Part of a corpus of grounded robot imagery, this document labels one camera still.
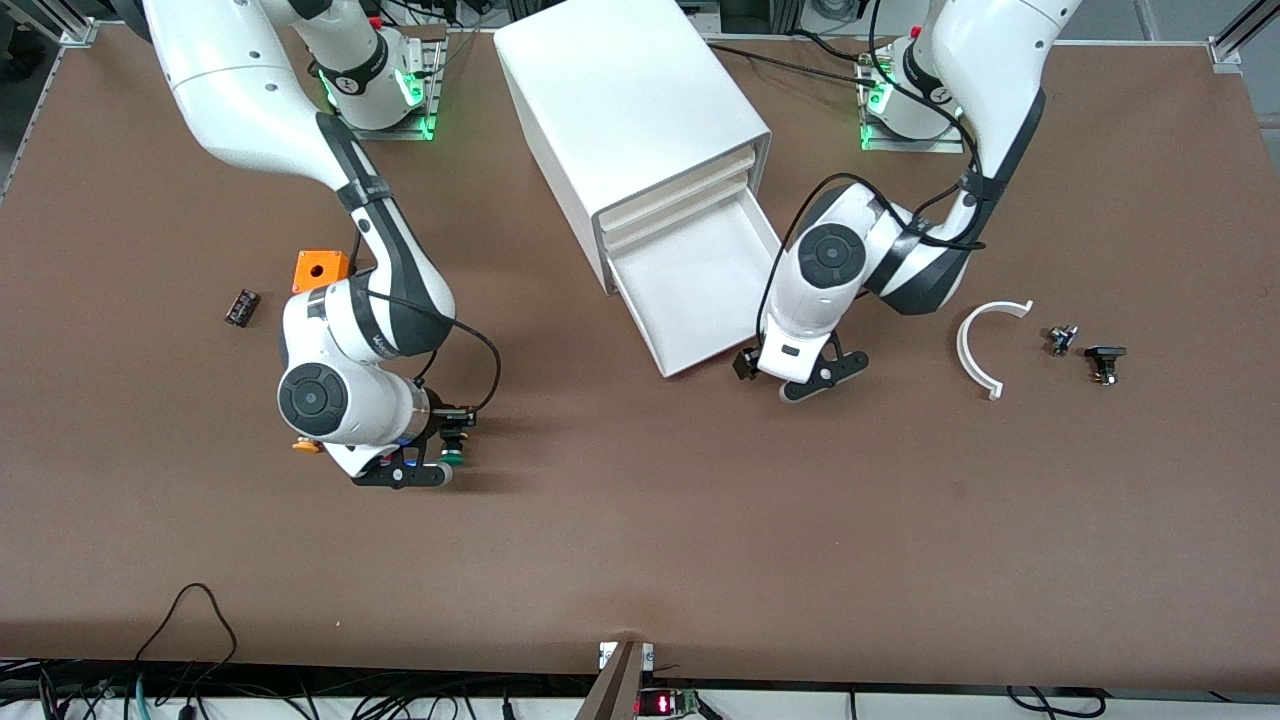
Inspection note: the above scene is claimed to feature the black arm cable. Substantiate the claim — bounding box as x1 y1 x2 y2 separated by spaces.
345 225 503 421
762 0 991 336

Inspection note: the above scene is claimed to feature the black cable behind cabinet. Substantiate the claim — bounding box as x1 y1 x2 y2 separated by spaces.
700 30 886 91

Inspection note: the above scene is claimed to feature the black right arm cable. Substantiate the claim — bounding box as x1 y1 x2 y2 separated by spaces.
345 225 503 421

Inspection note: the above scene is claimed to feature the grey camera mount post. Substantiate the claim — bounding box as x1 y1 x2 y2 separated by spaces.
575 640 656 720

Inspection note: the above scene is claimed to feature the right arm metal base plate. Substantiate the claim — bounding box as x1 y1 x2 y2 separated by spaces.
330 38 446 142

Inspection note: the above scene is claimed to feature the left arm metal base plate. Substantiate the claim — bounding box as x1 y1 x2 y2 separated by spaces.
858 55 966 154

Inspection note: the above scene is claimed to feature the aluminium frame profile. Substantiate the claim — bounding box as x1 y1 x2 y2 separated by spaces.
1207 0 1280 66
0 0 98 48

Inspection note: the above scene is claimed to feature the white curved plastic bracket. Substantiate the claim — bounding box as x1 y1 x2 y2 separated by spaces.
956 299 1035 401

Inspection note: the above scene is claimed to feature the black looped table cable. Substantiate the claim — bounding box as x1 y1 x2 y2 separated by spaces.
133 583 239 691

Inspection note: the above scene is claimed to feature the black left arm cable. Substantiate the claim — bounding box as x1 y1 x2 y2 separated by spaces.
762 0 991 336

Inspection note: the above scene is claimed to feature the small black switch part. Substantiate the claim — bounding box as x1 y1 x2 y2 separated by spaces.
1084 345 1129 387

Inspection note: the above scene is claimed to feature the orange button enclosure box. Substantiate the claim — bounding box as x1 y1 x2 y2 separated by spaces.
292 249 353 294

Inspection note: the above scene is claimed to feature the small device with red display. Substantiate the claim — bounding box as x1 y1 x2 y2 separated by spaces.
636 688 701 719

